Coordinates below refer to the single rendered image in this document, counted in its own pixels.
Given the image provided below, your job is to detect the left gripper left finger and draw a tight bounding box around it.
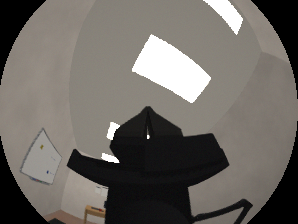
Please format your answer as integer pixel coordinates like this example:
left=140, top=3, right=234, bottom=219
left=113, top=107, right=148, bottom=139

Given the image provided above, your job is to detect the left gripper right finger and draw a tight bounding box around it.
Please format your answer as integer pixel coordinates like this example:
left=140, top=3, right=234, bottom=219
left=148, top=107, right=184, bottom=139

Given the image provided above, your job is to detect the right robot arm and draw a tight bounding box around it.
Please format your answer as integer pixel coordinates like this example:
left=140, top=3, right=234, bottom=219
left=192, top=198, right=253, bottom=224

